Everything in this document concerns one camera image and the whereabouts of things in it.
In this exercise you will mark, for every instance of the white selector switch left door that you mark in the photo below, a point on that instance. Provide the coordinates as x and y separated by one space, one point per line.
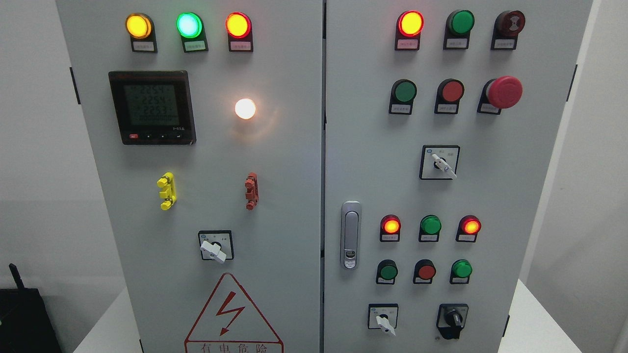
216 245

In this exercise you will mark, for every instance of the red lit indicator left door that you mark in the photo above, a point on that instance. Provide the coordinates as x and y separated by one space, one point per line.
239 32

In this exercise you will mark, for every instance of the white selector switch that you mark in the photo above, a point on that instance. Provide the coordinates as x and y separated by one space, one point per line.
439 162
383 317

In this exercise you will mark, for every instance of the grey left cabinet door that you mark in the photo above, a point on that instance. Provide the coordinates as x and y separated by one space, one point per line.
277 244

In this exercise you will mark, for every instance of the red push button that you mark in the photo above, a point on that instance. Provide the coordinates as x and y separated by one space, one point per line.
449 94
424 272

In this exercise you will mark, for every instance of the red lit indicator door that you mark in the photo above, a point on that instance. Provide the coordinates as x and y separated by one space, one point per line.
408 30
239 32

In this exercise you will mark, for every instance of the white lit indicator light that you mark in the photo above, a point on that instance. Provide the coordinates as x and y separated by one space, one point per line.
245 108

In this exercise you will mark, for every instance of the green indicator bottom right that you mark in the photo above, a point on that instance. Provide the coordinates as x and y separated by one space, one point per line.
460 272

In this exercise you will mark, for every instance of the red lit indicator lower left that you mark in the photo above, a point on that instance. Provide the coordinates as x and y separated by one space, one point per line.
390 229

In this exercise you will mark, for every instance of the grey cabinet door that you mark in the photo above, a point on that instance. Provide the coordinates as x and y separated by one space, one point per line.
374 157
277 244

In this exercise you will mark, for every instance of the red indicator lower right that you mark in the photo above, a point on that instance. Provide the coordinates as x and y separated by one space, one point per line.
468 229

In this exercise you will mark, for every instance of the black device with antenna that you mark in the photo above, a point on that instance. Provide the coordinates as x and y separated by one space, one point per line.
25 324

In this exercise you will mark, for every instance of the red terminal connector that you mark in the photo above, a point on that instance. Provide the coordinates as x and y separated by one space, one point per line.
252 191

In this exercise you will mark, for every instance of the red push button upper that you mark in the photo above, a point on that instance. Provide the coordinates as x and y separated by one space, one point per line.
449 94

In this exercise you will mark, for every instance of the red push button lower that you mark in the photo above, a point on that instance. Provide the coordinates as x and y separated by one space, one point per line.
424 272

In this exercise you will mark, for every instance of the green push button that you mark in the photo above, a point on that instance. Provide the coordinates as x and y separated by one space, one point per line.
386 272
403 93

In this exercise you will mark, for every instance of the dark red buzzer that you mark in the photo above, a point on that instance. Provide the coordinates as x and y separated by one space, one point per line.
507 27

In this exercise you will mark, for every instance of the black digital power meter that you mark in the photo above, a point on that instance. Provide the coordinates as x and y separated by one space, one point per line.
153 107

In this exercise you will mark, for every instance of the grey right cabinet door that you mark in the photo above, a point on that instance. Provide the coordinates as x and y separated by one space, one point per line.
374 157

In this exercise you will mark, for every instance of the red electric warning sticker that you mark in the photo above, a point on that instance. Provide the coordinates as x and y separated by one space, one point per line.
230 322

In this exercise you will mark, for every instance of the yellow terminal connector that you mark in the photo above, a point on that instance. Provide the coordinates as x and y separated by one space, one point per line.
167 192

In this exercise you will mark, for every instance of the red lit indicator right door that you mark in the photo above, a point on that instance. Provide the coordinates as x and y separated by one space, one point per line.
408 30

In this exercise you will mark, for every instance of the black knob selector switch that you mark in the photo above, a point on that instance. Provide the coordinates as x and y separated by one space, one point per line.
451 319

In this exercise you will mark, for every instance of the silver door handle lock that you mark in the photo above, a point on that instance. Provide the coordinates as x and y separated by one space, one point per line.
350 231

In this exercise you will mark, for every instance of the yellow indicator light top left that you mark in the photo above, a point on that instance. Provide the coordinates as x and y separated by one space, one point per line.
142 33

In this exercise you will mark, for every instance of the green indicator lower middle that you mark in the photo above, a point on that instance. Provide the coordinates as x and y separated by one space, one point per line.
429 229

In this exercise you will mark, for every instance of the white selector switch bottom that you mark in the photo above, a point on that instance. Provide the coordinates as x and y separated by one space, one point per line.
383 317

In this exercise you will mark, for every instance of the green push button lower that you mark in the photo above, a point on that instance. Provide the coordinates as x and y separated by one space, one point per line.
386 272

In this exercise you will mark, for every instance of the green indicator top right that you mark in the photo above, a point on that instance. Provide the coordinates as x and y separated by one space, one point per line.
457 30

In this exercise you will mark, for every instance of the red emergency stop button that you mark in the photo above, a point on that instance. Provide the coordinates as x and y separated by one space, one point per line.
498 94

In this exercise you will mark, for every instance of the green lit indicator light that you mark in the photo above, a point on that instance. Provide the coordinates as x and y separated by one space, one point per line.
192 32

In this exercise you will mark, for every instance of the green push button upper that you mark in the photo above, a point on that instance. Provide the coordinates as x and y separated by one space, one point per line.
403 93

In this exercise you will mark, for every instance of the white selector switch upper right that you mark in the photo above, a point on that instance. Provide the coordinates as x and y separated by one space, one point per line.
439 162

